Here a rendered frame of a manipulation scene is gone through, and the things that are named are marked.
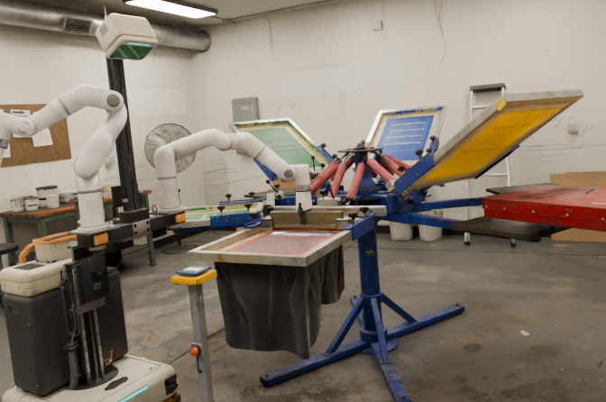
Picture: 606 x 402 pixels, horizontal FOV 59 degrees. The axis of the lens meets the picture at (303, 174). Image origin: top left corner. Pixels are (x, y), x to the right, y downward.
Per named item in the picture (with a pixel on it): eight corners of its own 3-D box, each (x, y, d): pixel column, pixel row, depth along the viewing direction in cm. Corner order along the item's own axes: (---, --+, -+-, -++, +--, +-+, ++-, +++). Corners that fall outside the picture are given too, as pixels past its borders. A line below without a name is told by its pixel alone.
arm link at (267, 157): (253, 157, 274) (286, 182, 277) (255, 159, 261) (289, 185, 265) (264, 144, 274) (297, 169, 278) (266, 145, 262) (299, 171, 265)
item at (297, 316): (309, 360, 225) (300, 260, 221) (220, 348, 246) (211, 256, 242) (312, 358, 228) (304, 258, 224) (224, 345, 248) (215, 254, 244)
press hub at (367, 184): (394, 360, 335) (379, 143, 322) (335, 352, 353) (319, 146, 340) (410, 335, 370) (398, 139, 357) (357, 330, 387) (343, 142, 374)
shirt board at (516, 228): (583, 238, 252) (583, 221, 251) (531, 255, 230) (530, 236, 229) (388, 211, 364) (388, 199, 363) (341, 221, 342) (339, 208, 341)
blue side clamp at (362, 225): (353, 241, 253) (353, 226, 252) (344, 241, 255) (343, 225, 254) (375, 227, 279) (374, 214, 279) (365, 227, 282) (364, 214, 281)
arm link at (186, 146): (222, 120, 259) (223, 120, 278) (149, 150, 256) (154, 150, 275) (234, 147, 261) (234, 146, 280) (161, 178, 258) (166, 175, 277)
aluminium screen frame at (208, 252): (306, 266, 210) (305, 257, 210) (187, 260, 237) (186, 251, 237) (372, 224, 280) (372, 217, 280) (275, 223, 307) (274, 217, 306)
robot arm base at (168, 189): (147, 211, 266) (143, 180, 265) (166, 206, 277) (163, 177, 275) (169, 212, 258) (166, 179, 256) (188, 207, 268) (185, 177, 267)
